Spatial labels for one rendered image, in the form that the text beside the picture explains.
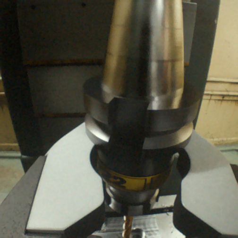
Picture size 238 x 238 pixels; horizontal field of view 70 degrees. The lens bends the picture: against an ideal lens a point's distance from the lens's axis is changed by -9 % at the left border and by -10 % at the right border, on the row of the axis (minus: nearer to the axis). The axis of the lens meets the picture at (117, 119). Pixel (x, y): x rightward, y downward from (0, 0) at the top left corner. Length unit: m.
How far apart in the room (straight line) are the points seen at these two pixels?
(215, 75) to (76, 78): 0.81
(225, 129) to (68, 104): 1.07
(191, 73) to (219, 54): 0.49
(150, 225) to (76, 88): 0.41
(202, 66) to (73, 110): 0.44
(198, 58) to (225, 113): 0.71
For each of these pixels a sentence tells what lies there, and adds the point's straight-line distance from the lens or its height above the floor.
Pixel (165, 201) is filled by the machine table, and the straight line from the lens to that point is 0.58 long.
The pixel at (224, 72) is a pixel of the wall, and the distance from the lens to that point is 1.17.
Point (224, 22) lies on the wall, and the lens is 1.11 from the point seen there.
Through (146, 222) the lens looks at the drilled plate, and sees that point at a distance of 0.42.
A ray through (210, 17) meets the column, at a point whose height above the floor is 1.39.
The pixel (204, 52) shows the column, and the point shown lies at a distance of 0.66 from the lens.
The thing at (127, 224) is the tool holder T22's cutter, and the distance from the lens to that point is 0.18.
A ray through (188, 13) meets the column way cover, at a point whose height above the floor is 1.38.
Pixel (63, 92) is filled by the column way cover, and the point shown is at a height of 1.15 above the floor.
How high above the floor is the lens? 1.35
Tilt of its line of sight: 29 degrees down
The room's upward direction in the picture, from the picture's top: 2 degrees clockwise
